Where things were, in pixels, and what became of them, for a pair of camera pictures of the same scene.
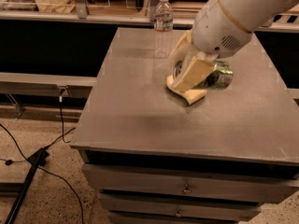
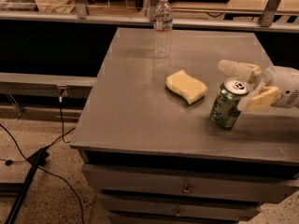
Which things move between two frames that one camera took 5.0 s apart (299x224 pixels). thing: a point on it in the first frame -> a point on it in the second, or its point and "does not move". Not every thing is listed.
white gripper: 217,28 -> 284,84
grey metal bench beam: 27,83 does not move
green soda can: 220,77 -> 225,109
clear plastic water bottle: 163,28 does not move
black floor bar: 37,160 does not move
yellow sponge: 192,95 does not move
